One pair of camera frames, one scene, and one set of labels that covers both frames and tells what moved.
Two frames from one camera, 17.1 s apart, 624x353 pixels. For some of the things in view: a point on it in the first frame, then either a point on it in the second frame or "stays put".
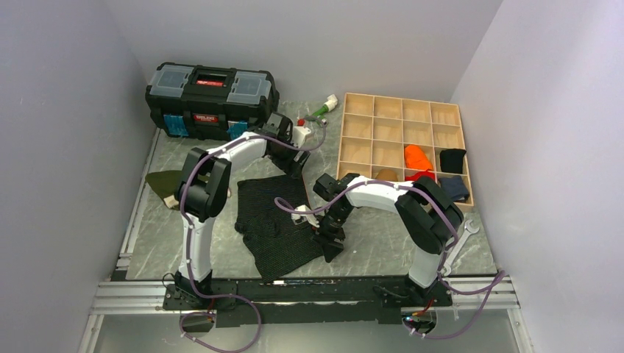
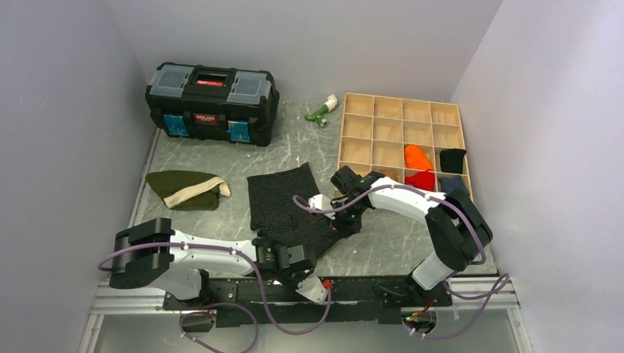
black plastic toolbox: [210, 103] stays put
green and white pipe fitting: [332, 101] stays put
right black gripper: [330, 246] to [346, 229]
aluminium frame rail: [119, 296] stays put
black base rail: [352, 301] stays put
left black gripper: [292, 168] to [293, 284]
